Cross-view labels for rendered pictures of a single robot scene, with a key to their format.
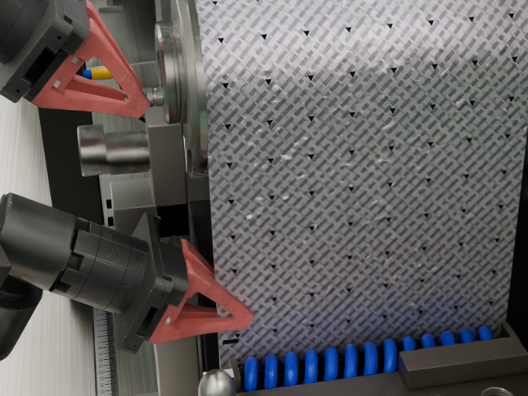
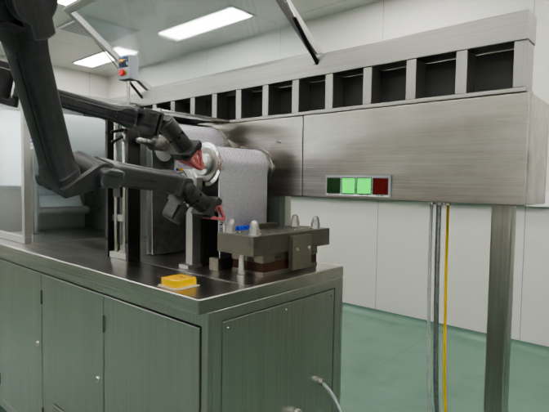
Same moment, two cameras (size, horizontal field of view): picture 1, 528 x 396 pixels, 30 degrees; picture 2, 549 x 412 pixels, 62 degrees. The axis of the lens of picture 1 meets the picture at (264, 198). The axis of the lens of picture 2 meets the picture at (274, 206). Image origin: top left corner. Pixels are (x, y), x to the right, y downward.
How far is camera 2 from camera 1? 1.12 m
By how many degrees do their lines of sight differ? 45
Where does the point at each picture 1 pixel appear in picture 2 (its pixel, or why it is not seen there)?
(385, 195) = (247, 190)
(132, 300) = (210, 205)
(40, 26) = (194, 143)
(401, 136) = (248, 176)
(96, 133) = not seen: hidden behind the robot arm
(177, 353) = (196, 242)
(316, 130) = (236, 173)
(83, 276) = (202, 198)
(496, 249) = (264, 206)
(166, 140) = (199, 181)
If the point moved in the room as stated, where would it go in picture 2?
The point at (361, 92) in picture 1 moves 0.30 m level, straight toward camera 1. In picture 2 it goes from (243, 166) to (292, 163)
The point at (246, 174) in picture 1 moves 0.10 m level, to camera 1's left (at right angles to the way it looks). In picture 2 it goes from (225, 181) to (198, 181)
